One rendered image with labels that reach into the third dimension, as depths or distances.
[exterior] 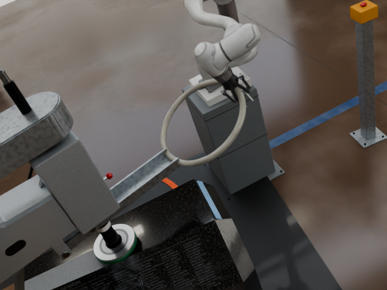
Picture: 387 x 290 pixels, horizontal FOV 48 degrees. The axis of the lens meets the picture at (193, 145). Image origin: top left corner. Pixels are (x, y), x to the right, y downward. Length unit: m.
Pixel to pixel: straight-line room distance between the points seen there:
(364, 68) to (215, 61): 1.48
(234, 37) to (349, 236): 1.60
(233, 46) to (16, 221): 1.11
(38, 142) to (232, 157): 1.74
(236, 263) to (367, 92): 1.66
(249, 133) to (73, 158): 1.60
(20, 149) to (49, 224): 0.37
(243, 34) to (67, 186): 0.95
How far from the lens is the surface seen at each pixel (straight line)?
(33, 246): 1.88
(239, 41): 1.88
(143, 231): 2.23
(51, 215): 1.83
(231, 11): 2.51
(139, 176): 2.11
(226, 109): 2.84
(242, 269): 2.19
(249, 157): 3.16
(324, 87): 4.15
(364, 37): 3.03
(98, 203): 1.87
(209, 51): 1.88
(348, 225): 3.02
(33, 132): 1.62
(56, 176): 1.73
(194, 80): 3.03
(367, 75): 3.19
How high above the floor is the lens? 2.41
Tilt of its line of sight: 39 degrees down
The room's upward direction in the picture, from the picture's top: 21 degrees counter-clockwise
